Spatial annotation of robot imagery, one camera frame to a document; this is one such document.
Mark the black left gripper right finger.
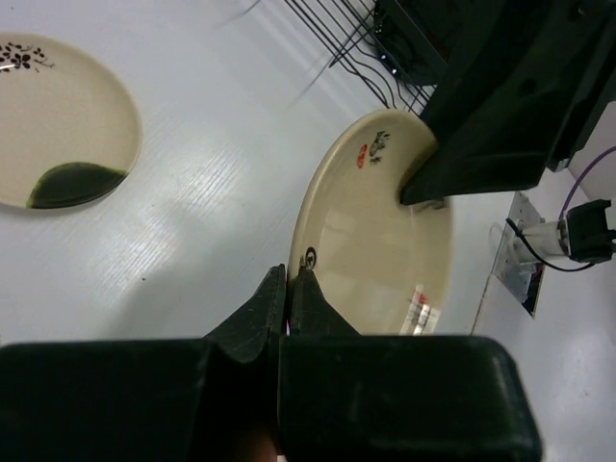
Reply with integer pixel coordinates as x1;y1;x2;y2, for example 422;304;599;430
278;269;543;461

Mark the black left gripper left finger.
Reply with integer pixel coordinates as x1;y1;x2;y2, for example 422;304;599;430
1;266;287;461

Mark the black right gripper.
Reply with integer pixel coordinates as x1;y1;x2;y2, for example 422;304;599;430
381;1;615;205

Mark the cream plate with black mark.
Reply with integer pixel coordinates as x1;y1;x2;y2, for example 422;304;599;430
1;32;142;210

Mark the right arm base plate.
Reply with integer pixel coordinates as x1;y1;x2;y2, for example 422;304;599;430
491;192;545;318

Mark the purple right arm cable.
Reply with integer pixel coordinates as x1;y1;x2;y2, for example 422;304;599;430
560;147;616;218

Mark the black wire dish rack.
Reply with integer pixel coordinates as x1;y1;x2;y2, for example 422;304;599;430
286;1;435;115

